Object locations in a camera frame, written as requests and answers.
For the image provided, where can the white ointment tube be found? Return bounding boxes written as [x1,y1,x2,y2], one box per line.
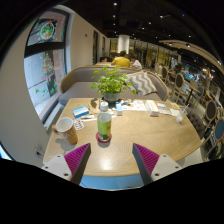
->
[79,114,98,122]

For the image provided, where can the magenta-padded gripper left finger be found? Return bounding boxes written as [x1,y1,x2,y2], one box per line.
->
[41,142,92,186]

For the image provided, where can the white orange medicine box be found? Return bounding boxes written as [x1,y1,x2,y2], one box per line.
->
[144,99,160,117]

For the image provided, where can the brown paper cup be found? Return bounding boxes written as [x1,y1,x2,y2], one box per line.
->
[51,116,79,146]

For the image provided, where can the person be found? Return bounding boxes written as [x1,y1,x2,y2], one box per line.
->
[129,54,144,70]
[111,50,132,68]

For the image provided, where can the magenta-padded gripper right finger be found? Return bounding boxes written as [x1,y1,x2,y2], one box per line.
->
[131,142,183,186]

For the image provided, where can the clear plastic cup with straw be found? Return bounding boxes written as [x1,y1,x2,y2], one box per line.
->
[174,103,190,124]

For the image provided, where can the window with festive stickers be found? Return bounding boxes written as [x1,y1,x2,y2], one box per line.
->
[23,9,71,123]

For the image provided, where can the group of ceiling lights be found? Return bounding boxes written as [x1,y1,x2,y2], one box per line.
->
[109,1,198,49]

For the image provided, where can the grey tufted chair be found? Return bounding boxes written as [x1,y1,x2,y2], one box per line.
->
[186,106,208,140]

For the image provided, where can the blister pill pack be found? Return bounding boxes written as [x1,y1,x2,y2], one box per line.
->
[73,118,85,132]

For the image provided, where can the flat blue medicine box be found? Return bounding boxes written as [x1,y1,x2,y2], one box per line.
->
[72,105,90,119]

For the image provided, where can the clear green-label water bottle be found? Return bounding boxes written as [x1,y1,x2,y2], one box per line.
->
[96,101,113,142]

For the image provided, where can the grey chevron cushion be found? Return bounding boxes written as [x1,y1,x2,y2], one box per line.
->
[125,70,158,97]

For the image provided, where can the grey curved sofa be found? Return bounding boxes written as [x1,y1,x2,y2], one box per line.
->
[58,64,170,108]

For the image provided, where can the group of dining chairs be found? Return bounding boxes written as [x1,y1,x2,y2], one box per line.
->
[156,63,224,158]

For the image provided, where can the green potted plant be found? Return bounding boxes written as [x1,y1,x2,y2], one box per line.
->
[90,64,138,104]

